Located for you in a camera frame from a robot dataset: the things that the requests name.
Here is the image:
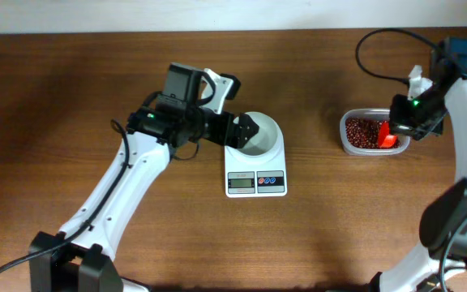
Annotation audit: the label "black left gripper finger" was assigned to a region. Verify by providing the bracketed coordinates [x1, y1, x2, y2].
[231, 129, 258, 148]
[235, 113, 259, 132]

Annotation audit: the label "red plastic measuring scoop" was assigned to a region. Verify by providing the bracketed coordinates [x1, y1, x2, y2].
[377, 121, 397, 148]

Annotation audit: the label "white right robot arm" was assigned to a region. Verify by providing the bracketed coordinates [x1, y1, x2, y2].
[369, 37, 467, 291]

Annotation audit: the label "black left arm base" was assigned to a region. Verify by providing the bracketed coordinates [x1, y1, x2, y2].
[29, 243, 125, 292]

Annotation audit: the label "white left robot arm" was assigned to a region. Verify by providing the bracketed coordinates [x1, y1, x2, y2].
[59, 62, 259, 259]

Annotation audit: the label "white bowl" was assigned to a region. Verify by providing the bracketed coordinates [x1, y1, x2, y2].
[225, 111, 284, 160]

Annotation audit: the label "white kitchen scale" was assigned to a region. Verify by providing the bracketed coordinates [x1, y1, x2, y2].
[225, 146, 288, 198]

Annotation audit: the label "clear plastic bean container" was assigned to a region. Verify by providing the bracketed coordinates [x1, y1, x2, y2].
[340, 109, 410, 157]

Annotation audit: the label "red beans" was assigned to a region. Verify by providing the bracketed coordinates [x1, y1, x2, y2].
[345, 118, 401, 149]

